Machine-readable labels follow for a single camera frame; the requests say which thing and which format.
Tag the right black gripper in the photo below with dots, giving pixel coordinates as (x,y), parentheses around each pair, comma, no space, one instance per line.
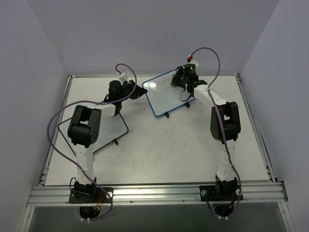
(180,79)

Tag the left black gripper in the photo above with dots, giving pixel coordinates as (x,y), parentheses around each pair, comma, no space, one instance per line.
(132,89)

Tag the green whiteboard eraser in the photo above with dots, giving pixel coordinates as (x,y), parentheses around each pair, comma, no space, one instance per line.
(174,81)

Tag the blue framed whiteboard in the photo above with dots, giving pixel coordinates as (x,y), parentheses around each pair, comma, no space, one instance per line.
(163,97)

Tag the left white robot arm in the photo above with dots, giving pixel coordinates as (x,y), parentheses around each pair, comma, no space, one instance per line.
(84,132)

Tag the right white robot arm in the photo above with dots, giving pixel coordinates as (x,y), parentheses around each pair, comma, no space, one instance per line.
(224,125)

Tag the black framed whiteboard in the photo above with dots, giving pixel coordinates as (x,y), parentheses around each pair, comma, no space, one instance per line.
(111,129)

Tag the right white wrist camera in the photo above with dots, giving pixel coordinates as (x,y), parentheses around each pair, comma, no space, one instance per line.
(191,60)

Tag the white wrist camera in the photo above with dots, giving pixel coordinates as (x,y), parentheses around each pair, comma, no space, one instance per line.
(191,60)
(123,76)

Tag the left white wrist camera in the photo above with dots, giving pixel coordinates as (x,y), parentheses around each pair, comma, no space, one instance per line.
(123,76)

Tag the aluminium table edge frame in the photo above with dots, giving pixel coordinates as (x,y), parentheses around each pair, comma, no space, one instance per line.
(257,133)

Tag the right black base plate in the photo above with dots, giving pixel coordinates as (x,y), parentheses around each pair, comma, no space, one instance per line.
(217,194)

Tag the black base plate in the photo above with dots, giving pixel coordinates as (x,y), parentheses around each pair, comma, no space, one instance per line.
(217,194)
(88,195)

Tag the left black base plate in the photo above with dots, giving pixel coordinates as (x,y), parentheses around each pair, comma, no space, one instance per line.
(88,195)

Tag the aluminium front rail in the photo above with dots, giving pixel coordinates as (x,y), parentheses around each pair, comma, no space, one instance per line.
(253,192)

